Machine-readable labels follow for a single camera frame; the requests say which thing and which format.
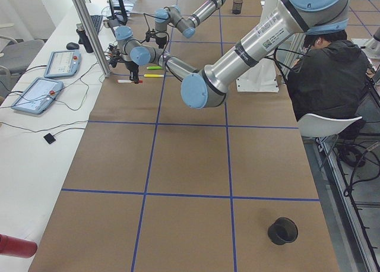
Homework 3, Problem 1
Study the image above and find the yellow marker pen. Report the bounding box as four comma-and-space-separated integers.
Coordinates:
144, 74, 164, 78

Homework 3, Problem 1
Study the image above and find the blue teach pendant far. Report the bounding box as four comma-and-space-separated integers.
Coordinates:
44, 50, 81, 78

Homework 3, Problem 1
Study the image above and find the red marker pen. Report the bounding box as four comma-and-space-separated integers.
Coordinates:
117, 79, 143, 84

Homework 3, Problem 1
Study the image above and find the black mesh pen cup near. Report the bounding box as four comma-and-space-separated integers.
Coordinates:
267, 217, 298, 245

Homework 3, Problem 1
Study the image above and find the white chair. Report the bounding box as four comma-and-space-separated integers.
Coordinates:
297, 113, 362, 141

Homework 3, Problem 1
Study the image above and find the blue teach pendant near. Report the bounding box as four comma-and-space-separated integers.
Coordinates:
11, 77, 64, 115

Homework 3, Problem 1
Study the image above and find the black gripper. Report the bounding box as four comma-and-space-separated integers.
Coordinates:
156, 34, 167, 48
124, 61, 140, 84

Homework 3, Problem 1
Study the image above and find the small black square device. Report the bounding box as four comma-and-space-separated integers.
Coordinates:
43, 133, 56, 144

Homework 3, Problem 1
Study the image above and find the black computer mouse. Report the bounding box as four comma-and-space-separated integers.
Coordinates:
66, 42, 80, 50

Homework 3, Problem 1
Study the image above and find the seated person in black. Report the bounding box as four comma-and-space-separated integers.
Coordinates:
287, 30, 371, 139

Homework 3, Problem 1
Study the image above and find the black monitor stand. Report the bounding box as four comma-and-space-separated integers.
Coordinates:
107, 0, 128, 27

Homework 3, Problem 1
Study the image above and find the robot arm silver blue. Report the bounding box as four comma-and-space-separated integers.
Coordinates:
115, 0, 349, 109
154, 0, 226, 49

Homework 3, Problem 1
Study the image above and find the black water bottle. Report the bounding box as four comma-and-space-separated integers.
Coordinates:
76, 23, 94, 53

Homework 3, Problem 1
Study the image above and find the black mesh pen cup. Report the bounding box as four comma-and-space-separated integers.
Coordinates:
232, 0, 243, 14
267, 217, 298, 245

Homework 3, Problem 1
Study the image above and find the black keyboard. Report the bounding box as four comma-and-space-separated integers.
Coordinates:
90, 14, 103, 34

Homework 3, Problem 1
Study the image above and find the grey office chair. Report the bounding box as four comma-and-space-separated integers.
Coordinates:
1, 36, 45, 90

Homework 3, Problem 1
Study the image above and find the blue teach pendant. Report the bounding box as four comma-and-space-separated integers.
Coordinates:
11, 77, 64, 115
44, 50, 81, 78

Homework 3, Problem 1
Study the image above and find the aluminium frame post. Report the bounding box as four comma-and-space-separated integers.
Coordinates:
72, 0, 110, 78

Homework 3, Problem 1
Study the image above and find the brown paper table mat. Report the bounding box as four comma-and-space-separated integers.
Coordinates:
28, 0, 342, 272

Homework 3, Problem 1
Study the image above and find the black mesh pen cup far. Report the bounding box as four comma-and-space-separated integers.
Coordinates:
232, 0, 243, 14

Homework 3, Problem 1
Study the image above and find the red bottle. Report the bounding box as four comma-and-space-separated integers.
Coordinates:
1, 235, 37, 258

